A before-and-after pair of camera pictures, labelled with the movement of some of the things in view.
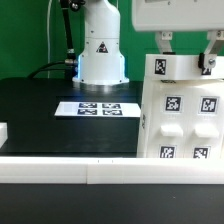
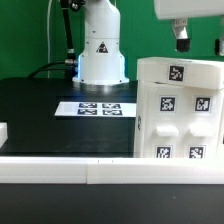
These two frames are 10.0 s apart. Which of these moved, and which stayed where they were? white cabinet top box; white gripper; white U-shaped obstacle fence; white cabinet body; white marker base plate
Moved: white cabinet top box; white gripper
Stayed: white cabinet body; white U-shaped obstacle fence; white marker base plate
